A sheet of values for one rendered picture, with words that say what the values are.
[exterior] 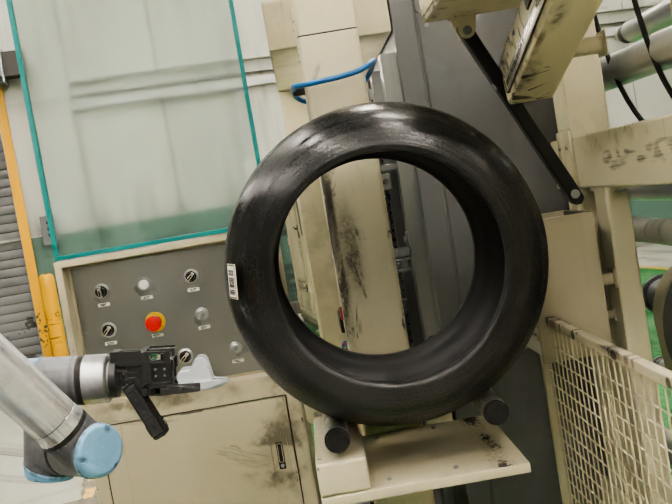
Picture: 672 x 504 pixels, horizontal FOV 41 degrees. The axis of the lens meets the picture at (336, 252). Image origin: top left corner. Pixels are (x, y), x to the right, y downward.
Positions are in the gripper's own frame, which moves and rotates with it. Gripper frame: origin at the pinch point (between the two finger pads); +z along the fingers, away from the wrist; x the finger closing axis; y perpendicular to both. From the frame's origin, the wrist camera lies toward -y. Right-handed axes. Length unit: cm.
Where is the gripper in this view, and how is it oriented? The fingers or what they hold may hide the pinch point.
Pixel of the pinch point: (221, 383)
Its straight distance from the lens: 169.7
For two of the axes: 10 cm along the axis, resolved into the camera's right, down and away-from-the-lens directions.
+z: 10.0, -0.5, 0.4
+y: -0.4, -10.0, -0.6
